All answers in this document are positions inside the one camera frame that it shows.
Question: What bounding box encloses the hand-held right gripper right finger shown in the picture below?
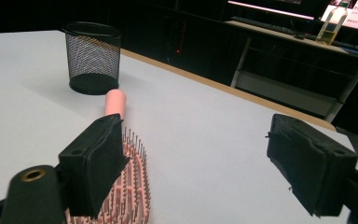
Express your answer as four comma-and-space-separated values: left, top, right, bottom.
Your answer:
265, 113, 358, 217

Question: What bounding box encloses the wooden desk with white legs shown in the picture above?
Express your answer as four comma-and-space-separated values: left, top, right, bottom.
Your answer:
224, 20, 358, 124

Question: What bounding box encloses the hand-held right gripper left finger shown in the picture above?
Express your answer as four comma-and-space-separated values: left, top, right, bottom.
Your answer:
58, 113, 131, 218

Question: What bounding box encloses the pink hairbrush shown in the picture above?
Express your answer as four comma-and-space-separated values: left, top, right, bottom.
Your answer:
64, 89, 153, 224

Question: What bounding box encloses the black mesh pen holder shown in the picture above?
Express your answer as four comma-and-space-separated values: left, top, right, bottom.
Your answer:
61, 21, 122, 96

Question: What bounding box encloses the clear bottle with yellow liquid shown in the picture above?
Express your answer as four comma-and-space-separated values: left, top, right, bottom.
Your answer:
315, 0, 350, 47

